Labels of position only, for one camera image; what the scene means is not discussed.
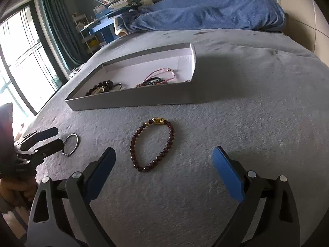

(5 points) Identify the stack of papers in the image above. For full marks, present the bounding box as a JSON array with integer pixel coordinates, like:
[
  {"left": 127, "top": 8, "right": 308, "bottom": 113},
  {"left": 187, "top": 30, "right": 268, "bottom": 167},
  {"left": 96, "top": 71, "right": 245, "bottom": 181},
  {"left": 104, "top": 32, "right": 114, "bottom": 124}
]
[{"left": 94, "top": 0, "right": 139, "bottom": 14}]

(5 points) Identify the pink cord bracelet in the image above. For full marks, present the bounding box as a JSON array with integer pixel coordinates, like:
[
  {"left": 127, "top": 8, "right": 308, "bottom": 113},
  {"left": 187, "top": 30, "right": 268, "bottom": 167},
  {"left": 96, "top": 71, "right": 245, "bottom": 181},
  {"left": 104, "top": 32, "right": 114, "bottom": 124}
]
[{"left": 143, "top": 68, "right": 176, "bottom": 83}]

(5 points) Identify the window with dark frame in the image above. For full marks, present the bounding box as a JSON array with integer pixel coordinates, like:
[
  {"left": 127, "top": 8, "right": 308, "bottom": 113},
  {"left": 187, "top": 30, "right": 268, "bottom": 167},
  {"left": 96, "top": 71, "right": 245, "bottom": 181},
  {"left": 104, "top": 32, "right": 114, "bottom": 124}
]
[{"left": 0, "top": 0, "right": 63, "bottom": 139}]

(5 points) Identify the green curtain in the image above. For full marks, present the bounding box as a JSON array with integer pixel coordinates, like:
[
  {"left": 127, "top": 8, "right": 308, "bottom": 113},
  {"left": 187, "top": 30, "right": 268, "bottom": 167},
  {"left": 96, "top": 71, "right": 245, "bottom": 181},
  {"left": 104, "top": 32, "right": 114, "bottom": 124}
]
[{"left": 36, "top": 0, "right": 86, "bottom": 73}]

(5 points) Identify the white cardboard box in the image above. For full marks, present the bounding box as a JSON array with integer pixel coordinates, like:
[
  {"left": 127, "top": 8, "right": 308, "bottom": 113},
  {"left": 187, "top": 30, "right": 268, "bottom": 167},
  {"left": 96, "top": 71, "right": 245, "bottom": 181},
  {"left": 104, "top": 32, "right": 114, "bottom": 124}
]
[{"left": 65, "top": 42, "right": 196, "bottom": 111}]

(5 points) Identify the blue blanket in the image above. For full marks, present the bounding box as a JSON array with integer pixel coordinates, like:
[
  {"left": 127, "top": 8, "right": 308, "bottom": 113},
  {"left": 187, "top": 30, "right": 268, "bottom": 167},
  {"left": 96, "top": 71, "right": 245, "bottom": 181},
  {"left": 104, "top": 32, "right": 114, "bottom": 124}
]
[{"left": 114, "top": 0, "right": 287, "bottom": 33}]

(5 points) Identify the white storage rack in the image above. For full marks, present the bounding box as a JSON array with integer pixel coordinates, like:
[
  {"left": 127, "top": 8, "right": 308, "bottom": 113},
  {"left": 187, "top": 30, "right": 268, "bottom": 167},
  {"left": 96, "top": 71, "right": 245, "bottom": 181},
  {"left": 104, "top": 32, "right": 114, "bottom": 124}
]
[{"left": 73, "top": 12, "right": 100, "bottom": 55}]

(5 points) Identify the dark braided cord bracelet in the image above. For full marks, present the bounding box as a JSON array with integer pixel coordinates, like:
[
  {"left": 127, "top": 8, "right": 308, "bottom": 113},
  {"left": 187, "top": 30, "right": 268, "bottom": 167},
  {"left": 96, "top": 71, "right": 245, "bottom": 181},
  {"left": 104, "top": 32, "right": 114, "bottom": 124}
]
[{"left": 135, "top": 77, "right": 170, "bottom": 87}]

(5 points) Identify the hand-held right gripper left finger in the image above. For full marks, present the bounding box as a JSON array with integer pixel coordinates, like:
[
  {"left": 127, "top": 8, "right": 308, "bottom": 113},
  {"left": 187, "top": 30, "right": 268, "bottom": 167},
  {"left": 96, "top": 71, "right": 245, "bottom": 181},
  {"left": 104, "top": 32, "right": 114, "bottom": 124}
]
[{"left": 27, "top": 147, "right": 117, "bottom": 247}]

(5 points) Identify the dark red beaded bracelet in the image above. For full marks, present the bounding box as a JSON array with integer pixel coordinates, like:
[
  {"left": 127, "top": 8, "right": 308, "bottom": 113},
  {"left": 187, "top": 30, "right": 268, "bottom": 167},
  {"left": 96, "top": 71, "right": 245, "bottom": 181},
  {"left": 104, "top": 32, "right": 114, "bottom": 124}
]
[{"left": 130, "top": 118, "right": 175, "bottom": 172}]

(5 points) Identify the person's left hand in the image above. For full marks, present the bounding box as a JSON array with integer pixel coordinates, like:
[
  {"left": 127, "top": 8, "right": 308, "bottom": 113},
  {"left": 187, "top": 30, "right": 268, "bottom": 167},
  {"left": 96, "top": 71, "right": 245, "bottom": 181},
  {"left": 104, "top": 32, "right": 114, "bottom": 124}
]
[{"left": 0, "top": 176, "right": 38, "bottom": 207}]

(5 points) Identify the blue wooden desk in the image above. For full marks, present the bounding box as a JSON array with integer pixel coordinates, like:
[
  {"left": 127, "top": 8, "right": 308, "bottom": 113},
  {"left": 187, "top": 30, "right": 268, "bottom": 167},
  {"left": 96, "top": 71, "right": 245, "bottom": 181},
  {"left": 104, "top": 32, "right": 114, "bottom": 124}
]
[{"left": 80, "top": 0, "right": 144, "bottom": 48}]

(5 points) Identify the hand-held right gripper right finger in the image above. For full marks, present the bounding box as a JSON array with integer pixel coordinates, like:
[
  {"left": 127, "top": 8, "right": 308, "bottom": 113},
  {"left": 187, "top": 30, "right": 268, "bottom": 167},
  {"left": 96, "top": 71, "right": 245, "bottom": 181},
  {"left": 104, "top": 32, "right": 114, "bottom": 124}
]
[{"left": 211, "top": 146, "right": 301, "bottom": 247}]

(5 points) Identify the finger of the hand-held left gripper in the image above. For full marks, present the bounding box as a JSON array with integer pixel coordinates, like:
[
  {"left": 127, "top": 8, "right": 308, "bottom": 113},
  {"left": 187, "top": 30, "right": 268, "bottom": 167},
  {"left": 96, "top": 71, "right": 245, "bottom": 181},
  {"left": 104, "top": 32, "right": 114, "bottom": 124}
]
[
  {"left": 23, "top": 127, "right": 58, "bottom": 146},
  {"left": 33, "top": 138, "right": 65, "bottom": 160}
]

